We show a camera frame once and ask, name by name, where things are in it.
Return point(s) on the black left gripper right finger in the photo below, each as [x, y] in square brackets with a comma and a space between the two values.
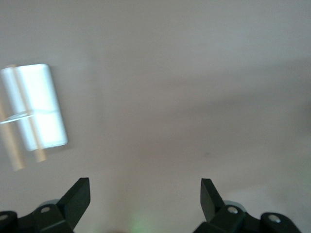
[218, 213]

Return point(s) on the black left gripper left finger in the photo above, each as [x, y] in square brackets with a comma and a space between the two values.
[70, 206]

